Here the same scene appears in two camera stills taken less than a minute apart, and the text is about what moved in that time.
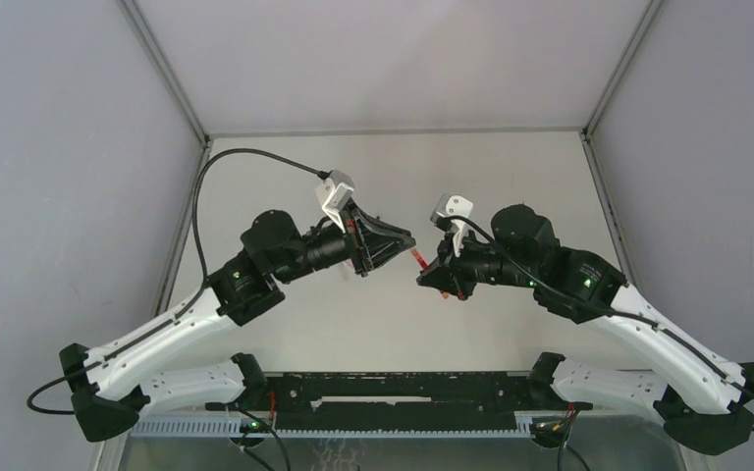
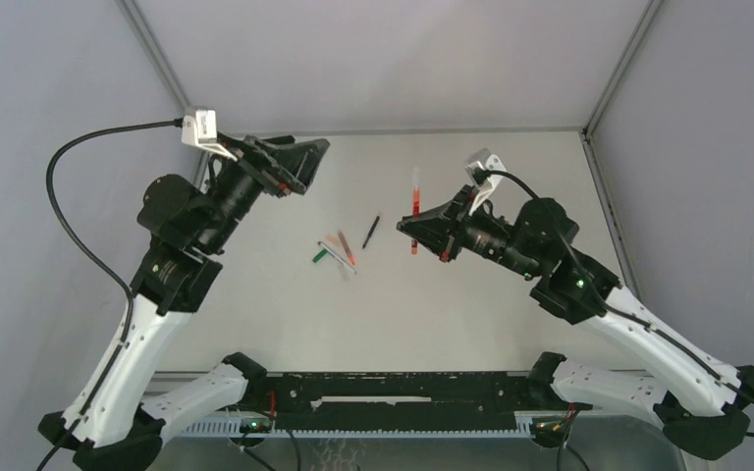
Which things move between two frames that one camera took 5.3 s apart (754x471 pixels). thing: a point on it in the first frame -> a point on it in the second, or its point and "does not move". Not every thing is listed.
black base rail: x=399 y=400 does not move
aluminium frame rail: x=608 y=201 does not move
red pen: x=424 y=265 -> x=416 y=211
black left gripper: x=373 y=244 -> x=283 y=165
